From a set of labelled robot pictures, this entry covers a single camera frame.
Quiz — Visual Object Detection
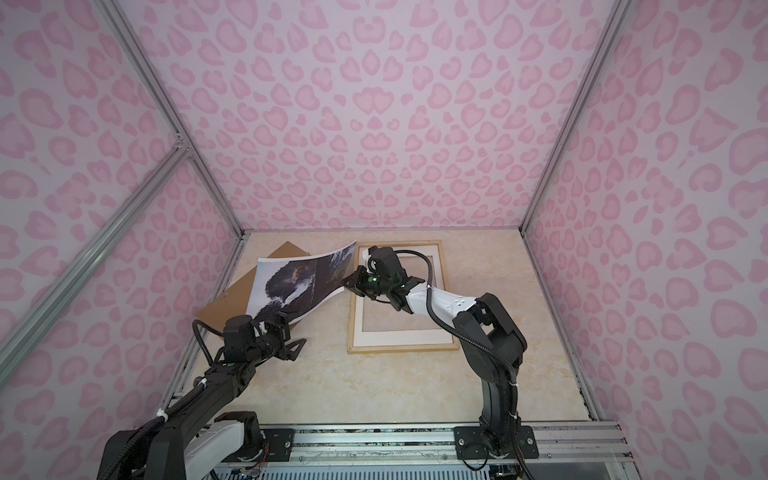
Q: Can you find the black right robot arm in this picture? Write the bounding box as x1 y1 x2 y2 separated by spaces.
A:
344 267 527 459

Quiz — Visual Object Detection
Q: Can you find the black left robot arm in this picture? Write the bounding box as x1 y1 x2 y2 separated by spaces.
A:
97 309 305 479

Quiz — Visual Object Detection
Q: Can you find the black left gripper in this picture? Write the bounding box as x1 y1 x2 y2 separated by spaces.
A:
246 308 306 366

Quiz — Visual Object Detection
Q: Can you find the dark landscape photo print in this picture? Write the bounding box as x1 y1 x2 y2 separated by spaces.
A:
245 241 357 325

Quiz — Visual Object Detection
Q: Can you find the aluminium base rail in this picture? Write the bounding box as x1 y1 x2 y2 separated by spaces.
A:
110 421 637 480

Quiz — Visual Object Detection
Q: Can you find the diagonal aluminium strut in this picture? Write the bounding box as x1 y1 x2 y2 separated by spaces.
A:
1 141 189 385

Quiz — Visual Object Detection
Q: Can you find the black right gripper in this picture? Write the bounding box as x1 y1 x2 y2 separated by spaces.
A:
339 265 394 301

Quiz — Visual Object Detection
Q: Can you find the brown cardboard backing board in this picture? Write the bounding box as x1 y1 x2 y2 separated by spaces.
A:
197 242 309 331

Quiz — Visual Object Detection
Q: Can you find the white mat board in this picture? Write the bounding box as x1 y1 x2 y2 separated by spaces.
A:
352 244 454 348

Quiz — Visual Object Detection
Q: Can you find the light wooden picture frame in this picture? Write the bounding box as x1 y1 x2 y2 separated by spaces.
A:
347 239 461 355

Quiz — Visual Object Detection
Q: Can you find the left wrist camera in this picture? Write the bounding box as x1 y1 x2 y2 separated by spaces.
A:
222 315 256 354

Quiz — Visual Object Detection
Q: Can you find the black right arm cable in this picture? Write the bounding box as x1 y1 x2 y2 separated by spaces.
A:
395 248 535 480

